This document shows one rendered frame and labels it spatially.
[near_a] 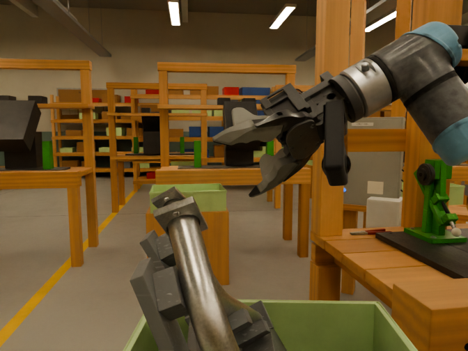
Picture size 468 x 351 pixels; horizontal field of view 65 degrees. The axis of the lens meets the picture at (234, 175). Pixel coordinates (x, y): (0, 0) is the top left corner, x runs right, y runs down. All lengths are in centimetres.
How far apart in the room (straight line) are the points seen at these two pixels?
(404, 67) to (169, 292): 41
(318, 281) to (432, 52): 105
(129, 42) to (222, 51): 260
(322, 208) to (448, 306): 61
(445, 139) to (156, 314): 42
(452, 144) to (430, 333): 49
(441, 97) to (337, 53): 88
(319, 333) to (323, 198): 72
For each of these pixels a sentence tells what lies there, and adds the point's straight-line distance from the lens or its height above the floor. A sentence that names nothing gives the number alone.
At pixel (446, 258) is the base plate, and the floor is 90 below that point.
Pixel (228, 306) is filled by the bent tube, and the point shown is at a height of 103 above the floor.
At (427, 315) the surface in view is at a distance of 92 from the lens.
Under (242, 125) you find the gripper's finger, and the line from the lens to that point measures 48.
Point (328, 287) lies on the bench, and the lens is 149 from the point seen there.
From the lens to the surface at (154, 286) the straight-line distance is 34.
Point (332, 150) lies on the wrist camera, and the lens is 48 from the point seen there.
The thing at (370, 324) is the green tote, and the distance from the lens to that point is 76.
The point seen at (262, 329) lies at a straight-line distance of 63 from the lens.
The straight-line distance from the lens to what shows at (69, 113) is 1141.
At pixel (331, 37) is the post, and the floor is 159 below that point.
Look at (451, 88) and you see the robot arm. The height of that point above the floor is 132.
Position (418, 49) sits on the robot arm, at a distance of 57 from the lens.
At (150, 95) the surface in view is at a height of 200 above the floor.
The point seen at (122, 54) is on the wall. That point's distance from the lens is 1128.
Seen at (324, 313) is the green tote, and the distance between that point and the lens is 73.
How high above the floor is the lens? 127
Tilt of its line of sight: 7 degrees down
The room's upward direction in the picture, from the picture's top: straight up
